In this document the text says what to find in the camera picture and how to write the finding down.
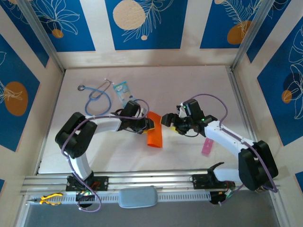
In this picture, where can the orange paper sheet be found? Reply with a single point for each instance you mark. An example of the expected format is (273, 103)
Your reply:
(155, 139)

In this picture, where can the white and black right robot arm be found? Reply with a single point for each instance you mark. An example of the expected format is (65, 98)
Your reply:
(225, 137)

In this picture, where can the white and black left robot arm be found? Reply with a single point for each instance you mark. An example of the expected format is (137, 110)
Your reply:
(106, 124)

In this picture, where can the light blue snack packet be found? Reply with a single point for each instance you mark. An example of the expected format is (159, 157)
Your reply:
(122, 91)

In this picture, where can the blue stethoscope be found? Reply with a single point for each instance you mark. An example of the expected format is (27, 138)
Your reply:
(81, 87)

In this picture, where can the grey blue pad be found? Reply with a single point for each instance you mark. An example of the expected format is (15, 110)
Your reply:
(137, 197)

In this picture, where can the yellow power connector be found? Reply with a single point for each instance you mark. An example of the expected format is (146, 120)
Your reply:
(221, 193)

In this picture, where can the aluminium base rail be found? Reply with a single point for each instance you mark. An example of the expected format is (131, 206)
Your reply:
(146, 178)

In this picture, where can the aluminium table side rail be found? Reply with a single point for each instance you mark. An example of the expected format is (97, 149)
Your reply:
(243, 106)

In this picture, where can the aluminium frame post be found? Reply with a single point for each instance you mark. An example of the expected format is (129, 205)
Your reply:
(251, 33)
(40, 33)

